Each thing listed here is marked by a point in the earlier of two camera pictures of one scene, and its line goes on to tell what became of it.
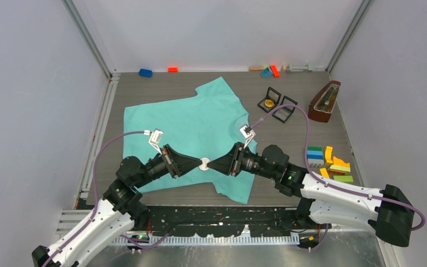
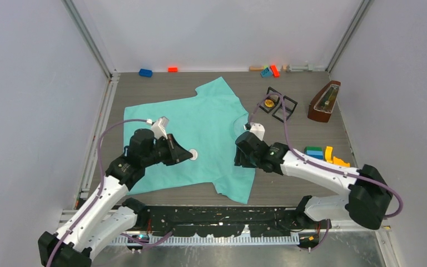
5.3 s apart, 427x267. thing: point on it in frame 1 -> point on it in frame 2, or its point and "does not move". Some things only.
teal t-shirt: x=205 y=125 does not move
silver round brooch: x=204 y=166 -> x=194 y=154
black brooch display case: x=283 y=113 does not move
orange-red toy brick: x=274 y=70 does not move
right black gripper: x=224 y=164 -> x=240 y=160
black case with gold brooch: x=271 y=100 does not move
